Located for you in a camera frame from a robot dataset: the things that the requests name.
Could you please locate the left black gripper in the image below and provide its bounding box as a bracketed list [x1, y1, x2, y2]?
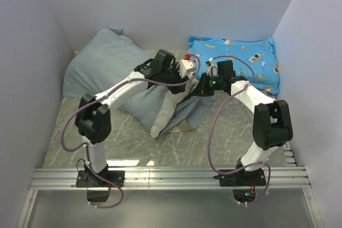
[161, 63, 190, 95]

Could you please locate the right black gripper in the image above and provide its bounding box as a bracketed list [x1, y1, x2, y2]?
[191, 73, 224, 97]

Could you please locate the white pillow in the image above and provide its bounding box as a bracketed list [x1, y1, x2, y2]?
[150, 82, 197, 138]

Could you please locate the grey-blue pillowcase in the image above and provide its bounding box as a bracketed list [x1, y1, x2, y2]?
[63, 28, 213, 136]

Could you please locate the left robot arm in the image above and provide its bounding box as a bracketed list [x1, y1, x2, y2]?
[75, 49, 201, 186]

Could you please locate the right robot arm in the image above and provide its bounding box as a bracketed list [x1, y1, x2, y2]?
[198, 60, 293, 185]

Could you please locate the blue cartoon print pillow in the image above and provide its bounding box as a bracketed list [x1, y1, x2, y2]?
[188, 36, 280, 95]

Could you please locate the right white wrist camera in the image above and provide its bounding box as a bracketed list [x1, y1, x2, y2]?
[206, 61, 218, 77]

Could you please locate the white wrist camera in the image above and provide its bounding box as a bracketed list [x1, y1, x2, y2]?
[178, 53, 196, 78]
[206, 61, 218, 77]

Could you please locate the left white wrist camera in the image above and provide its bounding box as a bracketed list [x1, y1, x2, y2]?
[178, 53, 196, 78]

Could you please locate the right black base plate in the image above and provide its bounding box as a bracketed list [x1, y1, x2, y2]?
[213, 168, 267, 204]

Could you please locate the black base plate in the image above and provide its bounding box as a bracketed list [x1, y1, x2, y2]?
[74, 158, 126, 203]
[213, 168, 267, 204]

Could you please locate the aluminium mounting rail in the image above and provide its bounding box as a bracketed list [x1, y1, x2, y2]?
[29, 166, 311, 191]

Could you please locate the right side aluminium rail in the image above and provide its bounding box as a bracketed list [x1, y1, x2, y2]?
[267, 95, 298, 167]

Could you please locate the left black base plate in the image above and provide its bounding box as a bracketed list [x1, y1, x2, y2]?
[74, 158, 126, 203]

